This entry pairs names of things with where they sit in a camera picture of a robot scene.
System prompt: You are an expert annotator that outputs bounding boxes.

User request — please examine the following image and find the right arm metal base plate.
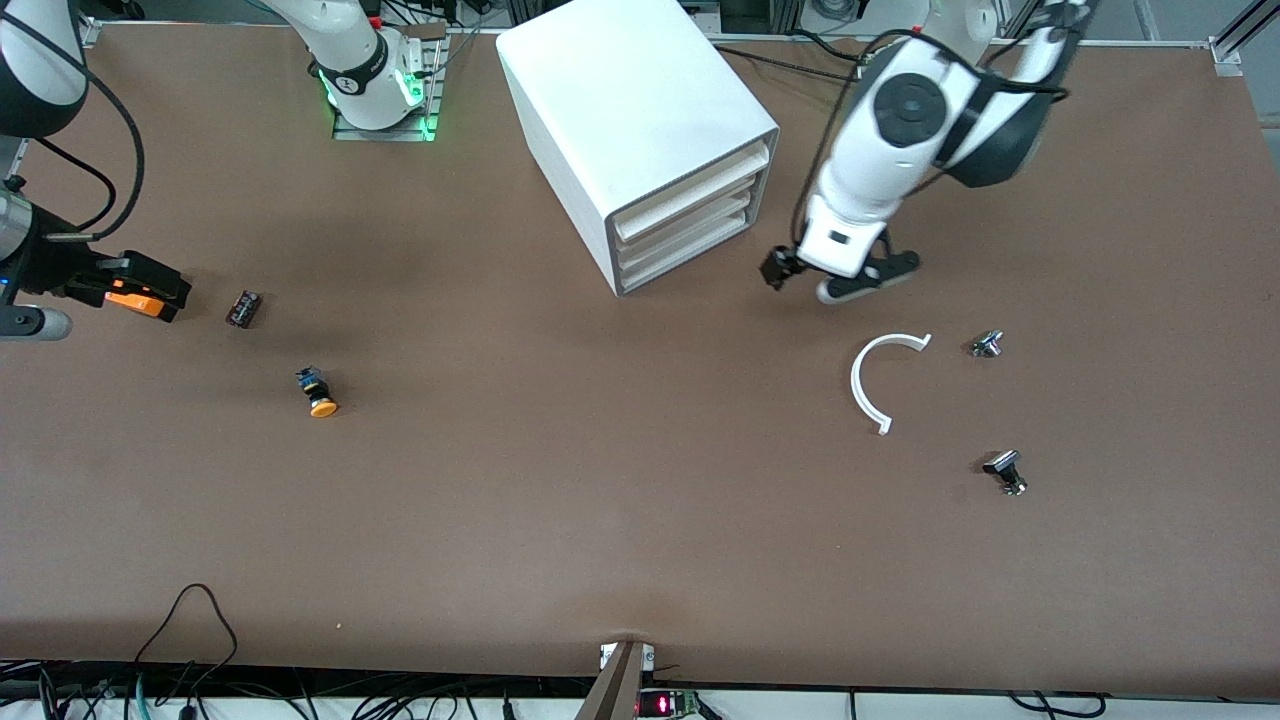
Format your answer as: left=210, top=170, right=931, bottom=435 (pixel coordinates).
left=332, top=35, right=448, bottom=143

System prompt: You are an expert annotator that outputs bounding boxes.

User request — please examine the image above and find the brown wooden post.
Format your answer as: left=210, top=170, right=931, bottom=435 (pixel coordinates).
left=575, top=640, right=646, bottom=720

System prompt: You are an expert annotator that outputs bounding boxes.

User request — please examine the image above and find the black cable to arm base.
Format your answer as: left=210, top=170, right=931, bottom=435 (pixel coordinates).
left=715, top=45, right=863, bottom=76

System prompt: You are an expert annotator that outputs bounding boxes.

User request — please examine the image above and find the white drawer cabinet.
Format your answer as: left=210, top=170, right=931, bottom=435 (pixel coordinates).
left=497, top=0, right=781, bottom=298

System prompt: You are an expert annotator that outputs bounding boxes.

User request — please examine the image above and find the black headed metal bolt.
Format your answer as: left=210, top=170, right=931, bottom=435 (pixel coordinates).
left=982, top=450, right=1029, bottom=497

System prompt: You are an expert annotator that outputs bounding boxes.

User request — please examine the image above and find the black looped cable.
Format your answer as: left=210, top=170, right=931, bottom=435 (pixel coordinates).
left=135, top=585, right=239, bottom=691

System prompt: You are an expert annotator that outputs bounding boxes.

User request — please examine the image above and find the white curved plastic clamp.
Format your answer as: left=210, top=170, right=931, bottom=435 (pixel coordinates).
left=850, top=334, right=933, bottom=436

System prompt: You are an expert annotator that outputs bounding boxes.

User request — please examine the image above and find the orange button enclosure box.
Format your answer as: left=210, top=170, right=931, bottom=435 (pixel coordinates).
left=105, top=280, right=193, bottom=323

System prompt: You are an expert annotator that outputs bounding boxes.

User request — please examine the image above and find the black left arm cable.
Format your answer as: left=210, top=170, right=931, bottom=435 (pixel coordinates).
left=795, top=25, right=1071, bottom=251

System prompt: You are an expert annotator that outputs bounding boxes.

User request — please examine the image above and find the white plastic drawer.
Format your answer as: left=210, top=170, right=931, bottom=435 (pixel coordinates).
left=612, top=140, right=773, bottom=243
left=616, top=180, right=771, bottom=269
left=620, top=205, right=769, bottom=293

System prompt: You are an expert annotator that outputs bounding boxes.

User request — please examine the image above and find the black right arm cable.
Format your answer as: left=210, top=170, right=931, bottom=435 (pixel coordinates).
left=0, top=10, right=147, bottom=241

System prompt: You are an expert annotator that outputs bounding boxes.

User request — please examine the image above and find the small device with red display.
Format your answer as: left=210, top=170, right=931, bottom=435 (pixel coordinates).
left=638, top=688, right=701, bottom=719

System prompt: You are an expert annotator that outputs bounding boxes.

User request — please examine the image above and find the black cable bundle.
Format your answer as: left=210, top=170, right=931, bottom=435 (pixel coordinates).
left=0, top=660, right=591, bottom=720

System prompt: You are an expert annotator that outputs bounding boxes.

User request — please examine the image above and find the orange mushroom push button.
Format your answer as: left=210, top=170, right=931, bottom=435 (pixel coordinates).
left=295, top=366, right=339, bottom=418

